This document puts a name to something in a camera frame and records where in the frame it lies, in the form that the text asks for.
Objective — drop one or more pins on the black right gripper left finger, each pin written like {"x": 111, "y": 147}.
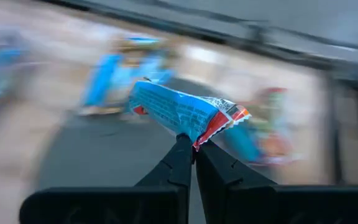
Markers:
{"x": 179, "y": 168}

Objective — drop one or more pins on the blue granola bar wrapper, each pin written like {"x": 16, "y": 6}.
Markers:
{"x": 101, "y": 81}

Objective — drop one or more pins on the grey woven placemat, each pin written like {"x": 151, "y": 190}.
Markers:
{"x": 104, "y": 149}

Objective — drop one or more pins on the blue granola bar red end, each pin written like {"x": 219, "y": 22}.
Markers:
{"x": 179, "y": 109}

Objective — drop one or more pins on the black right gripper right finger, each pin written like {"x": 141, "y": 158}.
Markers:
{"x": 216, "y": 174}

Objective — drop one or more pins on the green red granola bar wrapper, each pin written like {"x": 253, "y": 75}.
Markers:
{"x": 272, "y": 124}

